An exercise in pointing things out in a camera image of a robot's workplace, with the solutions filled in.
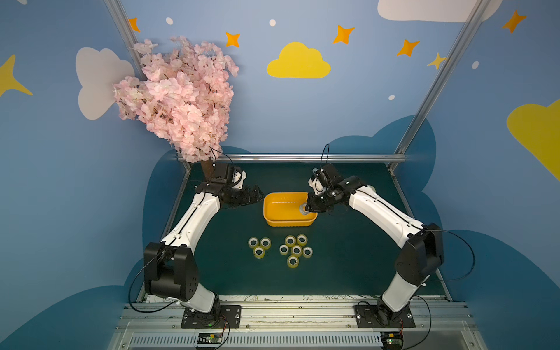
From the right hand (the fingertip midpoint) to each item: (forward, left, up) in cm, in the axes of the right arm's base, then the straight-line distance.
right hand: (309, 206), depth 84 cm
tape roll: (-7, +7, -17) cm, 19 cm away
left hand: (+2, +22, +2) cm, 22 cm away
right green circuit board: (-40, -29, -20) cm, 53 cm away
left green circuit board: (-44, +32, -17) cm, 57 cm away
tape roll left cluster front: (-14, +19, -16) cm, 28 cm away
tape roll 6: (-16, +5, -16) cm, 24 cm away
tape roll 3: (-11, +9, -17) cm, 22 cm away
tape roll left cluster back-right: (-9, +17, -15) cm, 25 cm away
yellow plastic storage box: (+9, +11, -18) cm, 23 cm away
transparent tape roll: (-3, +3, +1) cm, 4 cm away
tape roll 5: (-12, -1, -16) cm, 20 cm away
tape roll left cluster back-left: (-10, +23, -15) cm, 29 cm away
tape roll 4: (-12, +4, -16) cm, 20 cm away
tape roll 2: (-6, +2, -16) cm, 18 cm away
